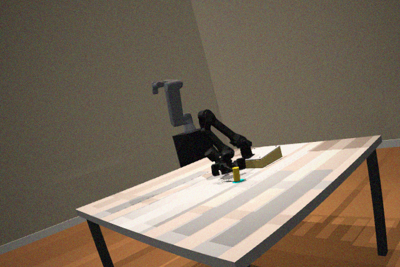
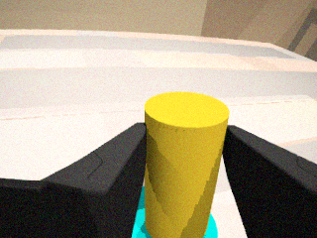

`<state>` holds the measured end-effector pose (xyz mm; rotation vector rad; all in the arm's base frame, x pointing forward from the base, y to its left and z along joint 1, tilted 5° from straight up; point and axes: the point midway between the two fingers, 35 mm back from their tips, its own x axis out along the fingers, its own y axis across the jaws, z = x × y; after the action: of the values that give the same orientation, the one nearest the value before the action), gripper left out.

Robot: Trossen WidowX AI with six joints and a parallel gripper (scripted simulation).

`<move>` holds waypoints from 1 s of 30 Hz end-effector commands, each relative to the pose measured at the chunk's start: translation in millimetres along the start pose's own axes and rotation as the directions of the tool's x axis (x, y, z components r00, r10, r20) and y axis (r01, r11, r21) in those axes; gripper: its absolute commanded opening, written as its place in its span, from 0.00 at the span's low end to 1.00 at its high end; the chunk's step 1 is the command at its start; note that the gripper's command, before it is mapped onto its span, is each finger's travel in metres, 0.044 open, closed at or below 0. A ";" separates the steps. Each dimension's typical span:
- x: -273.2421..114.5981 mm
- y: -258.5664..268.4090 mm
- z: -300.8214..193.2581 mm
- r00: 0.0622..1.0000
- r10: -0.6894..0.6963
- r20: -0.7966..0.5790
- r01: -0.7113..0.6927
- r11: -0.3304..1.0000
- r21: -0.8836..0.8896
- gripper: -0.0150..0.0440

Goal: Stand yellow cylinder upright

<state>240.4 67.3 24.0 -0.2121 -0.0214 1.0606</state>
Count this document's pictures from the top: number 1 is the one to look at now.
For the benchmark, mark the yellow cylinder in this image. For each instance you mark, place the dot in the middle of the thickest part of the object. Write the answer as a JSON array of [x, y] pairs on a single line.
[[236, 174]]

